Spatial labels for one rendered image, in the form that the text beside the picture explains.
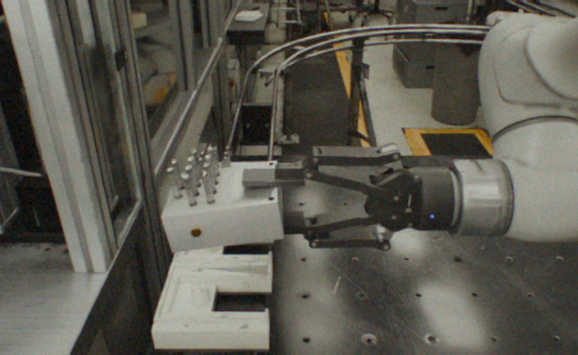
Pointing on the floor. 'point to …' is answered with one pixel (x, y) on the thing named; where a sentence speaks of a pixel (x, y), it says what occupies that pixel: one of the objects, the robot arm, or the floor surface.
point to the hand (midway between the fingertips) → (271, 199)
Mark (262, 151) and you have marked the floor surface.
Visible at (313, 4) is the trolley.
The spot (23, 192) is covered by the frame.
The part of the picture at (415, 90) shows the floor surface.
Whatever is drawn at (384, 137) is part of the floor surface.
